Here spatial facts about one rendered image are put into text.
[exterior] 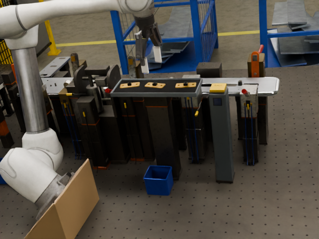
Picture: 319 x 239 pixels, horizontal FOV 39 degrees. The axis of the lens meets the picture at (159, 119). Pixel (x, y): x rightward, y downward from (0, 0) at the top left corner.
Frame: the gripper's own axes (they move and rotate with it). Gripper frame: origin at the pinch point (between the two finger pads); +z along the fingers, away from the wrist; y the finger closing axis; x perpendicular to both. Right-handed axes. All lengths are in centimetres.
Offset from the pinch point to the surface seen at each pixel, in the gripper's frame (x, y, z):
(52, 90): 73, 10, 27
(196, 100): -11.3, 14.2, 23.4
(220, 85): -27.2, 6.5, 10.4
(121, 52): 153, 179, 82
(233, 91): -21.4, 31.9, 26.5
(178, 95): -13.7, -4.7, 10.8
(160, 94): -6.4, -6.5, 10.6
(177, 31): 117, 227, 76
